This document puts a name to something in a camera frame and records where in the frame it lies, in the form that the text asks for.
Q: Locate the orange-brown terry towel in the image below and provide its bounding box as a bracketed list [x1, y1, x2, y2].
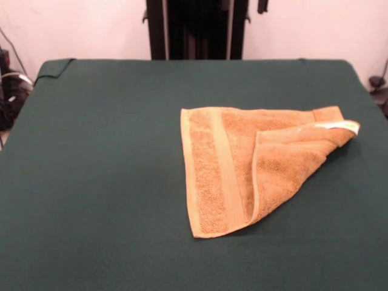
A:
[180, 105, 361, 239]

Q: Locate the dark green table cloth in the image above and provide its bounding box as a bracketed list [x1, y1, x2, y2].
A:
[0, 58, 388, 291]

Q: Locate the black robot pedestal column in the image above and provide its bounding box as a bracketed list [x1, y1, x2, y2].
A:
[141, 0, 252, 61]

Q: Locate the black plug with cable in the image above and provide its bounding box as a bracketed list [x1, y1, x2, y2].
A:
[367, 59, 388, 119]

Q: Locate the black and white cable bundle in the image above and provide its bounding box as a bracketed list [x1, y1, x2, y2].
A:
[0, 27, 35, 150]

